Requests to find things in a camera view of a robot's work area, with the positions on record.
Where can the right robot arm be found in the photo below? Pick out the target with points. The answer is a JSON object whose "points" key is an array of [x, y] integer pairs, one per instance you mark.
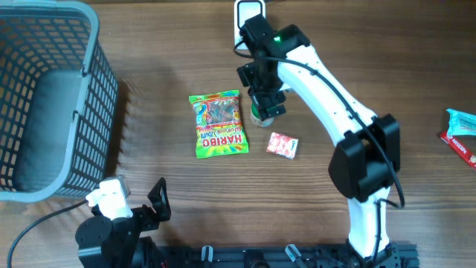
{"points": [[366, 158]]}

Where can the red Nescafe coffee stick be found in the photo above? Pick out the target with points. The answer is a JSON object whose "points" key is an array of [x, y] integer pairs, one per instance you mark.
{"points": [[460, 149]]}

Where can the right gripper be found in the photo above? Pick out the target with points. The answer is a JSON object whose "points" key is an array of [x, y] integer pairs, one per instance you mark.
{"points": [[262, 100]]}

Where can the Haribo gummy candy bag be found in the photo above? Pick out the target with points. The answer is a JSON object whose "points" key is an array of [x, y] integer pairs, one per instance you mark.
{"points": [[219, 125]]}

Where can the green lid jar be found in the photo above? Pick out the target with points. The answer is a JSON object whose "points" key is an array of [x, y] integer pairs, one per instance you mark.
{"points": [[255, 119]]}

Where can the grey plastic shopping basket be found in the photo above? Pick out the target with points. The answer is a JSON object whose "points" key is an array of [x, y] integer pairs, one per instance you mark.
{"points": [[58, 101]]}

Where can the white barcode scanner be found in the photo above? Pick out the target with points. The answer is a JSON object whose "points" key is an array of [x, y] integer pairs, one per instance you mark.
{"points": [[243, 10]]}

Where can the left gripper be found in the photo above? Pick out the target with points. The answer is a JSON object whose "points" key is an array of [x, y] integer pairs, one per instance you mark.
{"points": [[152, 222]]}

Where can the small red snack box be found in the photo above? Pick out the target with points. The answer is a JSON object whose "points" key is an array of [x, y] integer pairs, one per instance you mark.
{"points": [[282, 145]]}

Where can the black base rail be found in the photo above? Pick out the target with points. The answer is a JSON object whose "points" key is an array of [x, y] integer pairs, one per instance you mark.
{"points": [[394, 255]]}

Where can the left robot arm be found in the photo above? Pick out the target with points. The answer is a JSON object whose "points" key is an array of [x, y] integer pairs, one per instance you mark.
{"points": [[112, 237]]}

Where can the light blue tissue pack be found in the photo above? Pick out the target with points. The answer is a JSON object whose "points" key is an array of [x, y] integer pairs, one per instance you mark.
{"points": [[461, 123]]}

